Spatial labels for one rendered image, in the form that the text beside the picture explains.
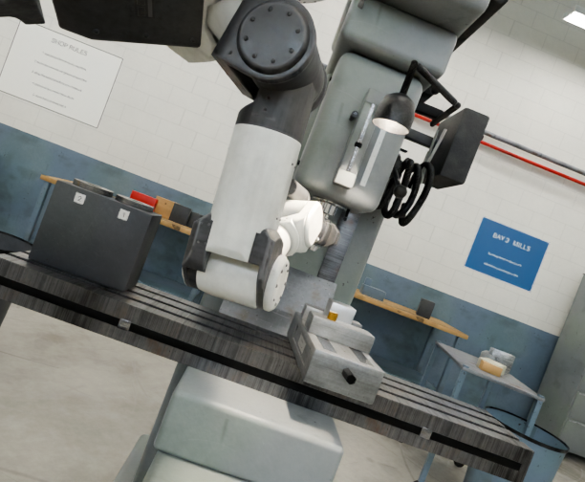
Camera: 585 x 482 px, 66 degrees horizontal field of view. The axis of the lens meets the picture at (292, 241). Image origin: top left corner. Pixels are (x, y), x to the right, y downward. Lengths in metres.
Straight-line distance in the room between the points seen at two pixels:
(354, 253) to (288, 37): 1.01
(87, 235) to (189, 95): 4.53
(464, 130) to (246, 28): 0.95
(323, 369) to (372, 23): 0.71
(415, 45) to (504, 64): 5.22
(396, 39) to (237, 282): 0.66
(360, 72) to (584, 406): 5.33
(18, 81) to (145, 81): 1.40
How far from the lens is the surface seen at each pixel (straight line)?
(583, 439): 6.15
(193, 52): 0.72
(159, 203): 4.89
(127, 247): 1.08
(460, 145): 1.40
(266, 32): 0.55
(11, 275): 1.09
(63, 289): 1.05
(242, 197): 0.55
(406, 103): 0.86
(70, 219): 1.11
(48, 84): 6.02
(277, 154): 0.56
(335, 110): 1.02
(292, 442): 0.91
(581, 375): 5.92
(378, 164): 1.02
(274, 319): 1.37
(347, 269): 1.47
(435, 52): 1.07
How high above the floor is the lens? 1.21
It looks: 1 degrees down
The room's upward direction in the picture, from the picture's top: 21 degrees clockwise
